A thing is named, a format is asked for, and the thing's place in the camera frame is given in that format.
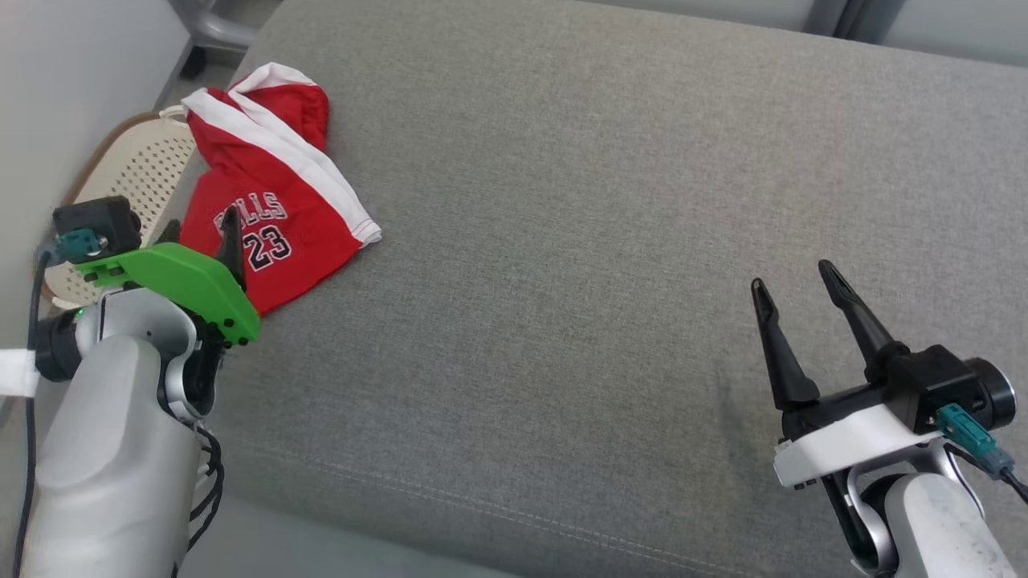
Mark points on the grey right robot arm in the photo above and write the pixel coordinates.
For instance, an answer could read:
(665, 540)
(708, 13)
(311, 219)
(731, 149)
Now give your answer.
(940, 530)

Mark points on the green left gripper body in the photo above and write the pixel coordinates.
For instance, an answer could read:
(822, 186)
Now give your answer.
(185, 281)

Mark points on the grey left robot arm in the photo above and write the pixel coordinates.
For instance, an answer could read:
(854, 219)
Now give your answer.
(104, 449)

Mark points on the grey metal frame rail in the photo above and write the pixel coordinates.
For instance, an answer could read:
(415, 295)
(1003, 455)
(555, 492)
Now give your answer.
(217, 32)

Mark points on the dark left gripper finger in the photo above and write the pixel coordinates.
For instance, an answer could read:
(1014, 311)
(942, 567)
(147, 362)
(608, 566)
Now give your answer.
(231, 253)
(169, 233)

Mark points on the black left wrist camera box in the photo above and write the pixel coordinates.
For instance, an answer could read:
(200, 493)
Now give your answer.
(96, 225)

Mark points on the red basketball shorts white stripe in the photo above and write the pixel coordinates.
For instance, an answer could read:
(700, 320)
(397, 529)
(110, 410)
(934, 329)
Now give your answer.
(281, 160)

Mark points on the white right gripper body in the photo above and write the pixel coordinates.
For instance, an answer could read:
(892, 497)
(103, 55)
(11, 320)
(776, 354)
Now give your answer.
(851, 437)

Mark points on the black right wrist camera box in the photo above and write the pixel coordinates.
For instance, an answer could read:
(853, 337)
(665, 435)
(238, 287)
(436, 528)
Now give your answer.
(940, 385)

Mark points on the grey metal posts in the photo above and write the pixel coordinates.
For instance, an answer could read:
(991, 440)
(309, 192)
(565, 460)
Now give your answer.
(851, 16)

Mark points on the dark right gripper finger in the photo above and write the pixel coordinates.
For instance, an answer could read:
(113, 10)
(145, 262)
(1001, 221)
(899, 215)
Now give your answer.
(859, 321)
(779, 353)

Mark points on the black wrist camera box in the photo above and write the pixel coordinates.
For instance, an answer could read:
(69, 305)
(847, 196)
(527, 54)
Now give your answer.
(96, 225)
(940, 385)

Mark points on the beige perforated laundry basket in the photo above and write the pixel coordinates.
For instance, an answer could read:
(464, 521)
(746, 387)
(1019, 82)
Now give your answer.
(144, 168)

